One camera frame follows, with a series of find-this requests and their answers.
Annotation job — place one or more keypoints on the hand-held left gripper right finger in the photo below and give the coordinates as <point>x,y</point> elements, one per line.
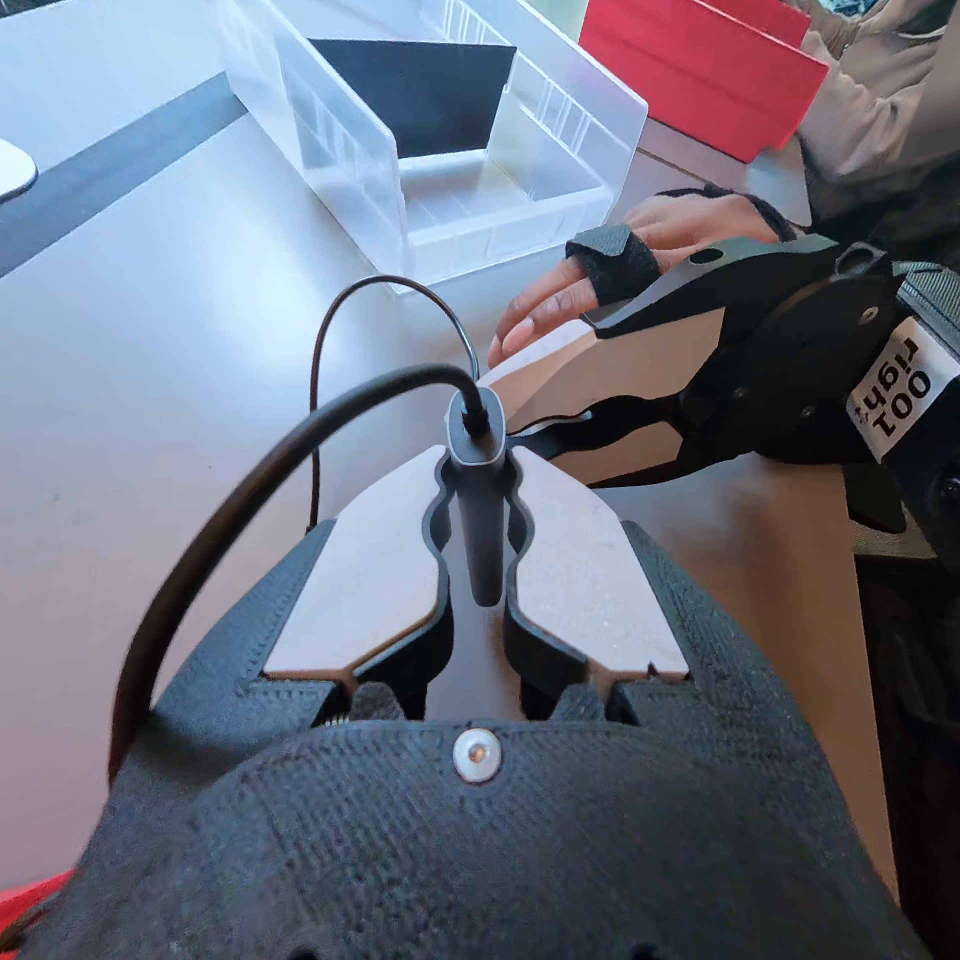
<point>592,592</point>

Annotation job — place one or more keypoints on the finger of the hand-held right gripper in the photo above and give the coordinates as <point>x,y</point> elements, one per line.
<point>645,474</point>
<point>637,367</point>

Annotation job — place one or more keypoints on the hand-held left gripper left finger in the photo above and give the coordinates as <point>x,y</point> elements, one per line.
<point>360,592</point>

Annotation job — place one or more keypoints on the dark oval usb hub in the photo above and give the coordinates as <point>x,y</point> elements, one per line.
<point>480,525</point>

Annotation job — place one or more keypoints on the clear plastic bin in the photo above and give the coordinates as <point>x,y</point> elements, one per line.
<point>465,225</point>

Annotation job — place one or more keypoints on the red plastic bin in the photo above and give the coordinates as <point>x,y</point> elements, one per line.
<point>690,82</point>
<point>30,896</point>

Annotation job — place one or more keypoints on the person's right hand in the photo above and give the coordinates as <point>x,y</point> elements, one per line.
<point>697,221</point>

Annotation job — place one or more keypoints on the black divider panel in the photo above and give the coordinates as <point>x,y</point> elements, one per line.
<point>420,97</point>

